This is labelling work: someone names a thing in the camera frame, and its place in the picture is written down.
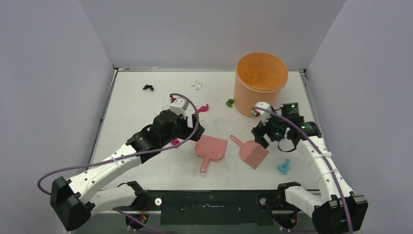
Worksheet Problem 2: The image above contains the white paper scrap far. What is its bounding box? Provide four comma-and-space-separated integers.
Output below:
191, 79, 203, 91

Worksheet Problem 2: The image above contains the white paper scrap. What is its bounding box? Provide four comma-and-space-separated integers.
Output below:
191, 79, 203, 91
154, 106, 165, 115

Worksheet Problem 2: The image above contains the cyan paper scrap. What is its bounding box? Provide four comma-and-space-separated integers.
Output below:
277, 158, 291, 175

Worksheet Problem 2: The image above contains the magenta paper scrap centre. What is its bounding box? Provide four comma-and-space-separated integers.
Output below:
197, 104, 209, 113

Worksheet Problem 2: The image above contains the green paper scrap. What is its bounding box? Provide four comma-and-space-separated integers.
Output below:
225, 98, 234, 108

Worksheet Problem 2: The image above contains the pink plastic hand brush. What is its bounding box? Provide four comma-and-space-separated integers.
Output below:
230, 135, 269, 170

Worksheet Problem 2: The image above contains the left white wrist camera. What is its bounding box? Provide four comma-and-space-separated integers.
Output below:
169, 98, 189, 119

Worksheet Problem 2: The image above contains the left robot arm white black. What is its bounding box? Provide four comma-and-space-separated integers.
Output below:
50, 110, 205, 231

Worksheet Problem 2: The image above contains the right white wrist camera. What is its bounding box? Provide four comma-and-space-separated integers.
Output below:
251, 101, 273, 126

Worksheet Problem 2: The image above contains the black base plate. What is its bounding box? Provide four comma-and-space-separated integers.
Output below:
113, 190, 310, 226

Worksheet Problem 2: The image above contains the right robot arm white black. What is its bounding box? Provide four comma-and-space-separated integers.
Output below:
251, 102, 368, 234

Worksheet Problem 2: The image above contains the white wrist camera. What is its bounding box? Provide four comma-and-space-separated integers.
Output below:
169, 98, 189, 119
251, 101, 273, 126

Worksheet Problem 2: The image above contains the small magenta paper scrap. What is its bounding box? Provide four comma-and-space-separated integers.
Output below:
170, 139, 180, 146

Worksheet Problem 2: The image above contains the pink plastic dustpan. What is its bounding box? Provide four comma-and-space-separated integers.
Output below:
194, 135, 228, 173

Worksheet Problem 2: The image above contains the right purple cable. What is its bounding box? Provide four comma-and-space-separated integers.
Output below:
253, 107, 355, 234

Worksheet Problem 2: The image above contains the orange plastic bucket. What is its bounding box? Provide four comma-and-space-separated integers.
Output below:
234, 52, 288, 117

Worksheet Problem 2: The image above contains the black paper scrap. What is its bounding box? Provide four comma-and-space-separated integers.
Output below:
142, 84, 154, 91

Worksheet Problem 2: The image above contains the white paper scrap left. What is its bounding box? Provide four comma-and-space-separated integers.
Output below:
154, 106, 165, 115

